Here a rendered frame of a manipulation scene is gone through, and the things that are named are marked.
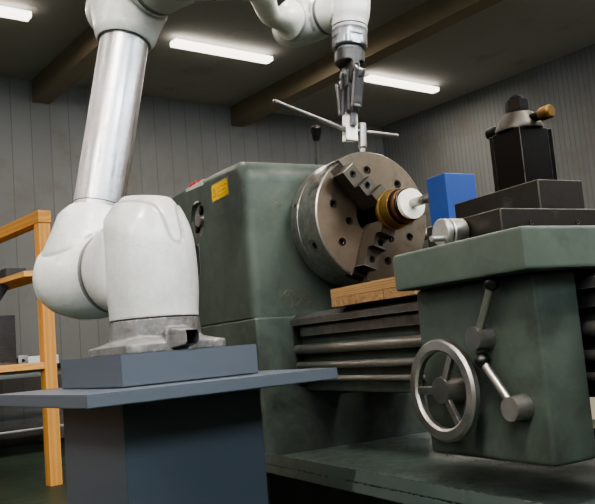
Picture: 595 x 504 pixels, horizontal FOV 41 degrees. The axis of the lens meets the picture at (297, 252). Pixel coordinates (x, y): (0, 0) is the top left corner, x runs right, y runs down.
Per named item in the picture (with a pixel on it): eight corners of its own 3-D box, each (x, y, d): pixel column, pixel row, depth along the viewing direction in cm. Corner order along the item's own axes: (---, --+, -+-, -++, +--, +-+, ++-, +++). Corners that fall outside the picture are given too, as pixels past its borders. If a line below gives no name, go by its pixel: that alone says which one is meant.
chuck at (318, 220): (296, 281, 187) (297, 152, 192) (406, 289, 201) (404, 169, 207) (315, 277, 179) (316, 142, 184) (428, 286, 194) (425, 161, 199)
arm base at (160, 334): (141, 352, 121) (139, 316, 122) (85, 358, 139) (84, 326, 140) (241, 344, 132) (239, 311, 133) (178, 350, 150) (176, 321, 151)
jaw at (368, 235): (372, 233, 192) (361, 280, 188) (355, 226, 190) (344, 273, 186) (398, 226, 182) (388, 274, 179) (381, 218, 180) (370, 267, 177)
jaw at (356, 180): (352, 214, 190) (322, 176, 187) (364, 202, 192) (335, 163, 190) (378, 206, 180) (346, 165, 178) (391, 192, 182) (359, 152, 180)
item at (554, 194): (456, 231, 143) (453, 203, 143) (499, 231, 147) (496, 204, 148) (541, 210, 125) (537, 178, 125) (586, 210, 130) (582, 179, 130)
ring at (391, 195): (367, 192, 183) (390, 183, 175) (400, 192, 187) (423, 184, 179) (371, 232, 182) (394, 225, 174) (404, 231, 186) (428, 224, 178)
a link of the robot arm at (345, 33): (340, 18, 194) (340, 41, 193) (374, 24, 197) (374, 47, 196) (325, 33, 202) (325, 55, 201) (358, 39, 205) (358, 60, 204)
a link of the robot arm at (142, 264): (144, 316, 127) (136, 182, 129) (81, 325, 139) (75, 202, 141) (220, 313, 139) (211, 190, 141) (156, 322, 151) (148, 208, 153)
